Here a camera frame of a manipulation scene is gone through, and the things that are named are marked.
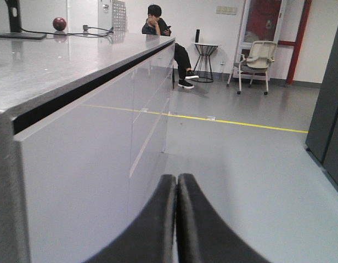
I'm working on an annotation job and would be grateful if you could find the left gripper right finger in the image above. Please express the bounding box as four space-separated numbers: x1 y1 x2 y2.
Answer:
176 173 268 262

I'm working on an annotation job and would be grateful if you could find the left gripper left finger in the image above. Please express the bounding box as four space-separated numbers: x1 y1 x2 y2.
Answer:
87 174 176 262

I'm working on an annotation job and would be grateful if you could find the grey kitchen cabinet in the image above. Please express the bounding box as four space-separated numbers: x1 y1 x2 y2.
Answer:
15 45 174 262

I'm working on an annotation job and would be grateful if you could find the dark tall cabinet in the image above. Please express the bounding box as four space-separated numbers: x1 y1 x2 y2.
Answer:
306 26 338 192

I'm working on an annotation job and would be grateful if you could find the white mesh office chair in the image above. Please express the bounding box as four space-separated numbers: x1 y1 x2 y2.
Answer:
226 41 277 95

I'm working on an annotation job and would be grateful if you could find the black cylinder speaker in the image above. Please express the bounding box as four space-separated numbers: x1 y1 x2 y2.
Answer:
195 29 200 43

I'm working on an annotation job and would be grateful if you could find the seated person in black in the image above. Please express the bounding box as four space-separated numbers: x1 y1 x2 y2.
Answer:
142 4 200 90

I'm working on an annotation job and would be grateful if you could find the white perforated panel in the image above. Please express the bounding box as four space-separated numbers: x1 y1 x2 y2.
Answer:
111 0 127 32

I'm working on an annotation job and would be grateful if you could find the red apple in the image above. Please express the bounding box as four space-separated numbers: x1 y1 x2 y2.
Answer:
52 17 67 31

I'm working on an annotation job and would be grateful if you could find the black monitor stand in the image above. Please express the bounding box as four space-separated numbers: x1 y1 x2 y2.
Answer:
0 0 47 40

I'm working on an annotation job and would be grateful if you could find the round wire side table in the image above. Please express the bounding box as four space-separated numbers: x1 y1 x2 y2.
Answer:
193 42 219 83

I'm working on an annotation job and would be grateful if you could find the red door frame post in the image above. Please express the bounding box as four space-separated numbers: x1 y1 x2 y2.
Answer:
278 0 312 84

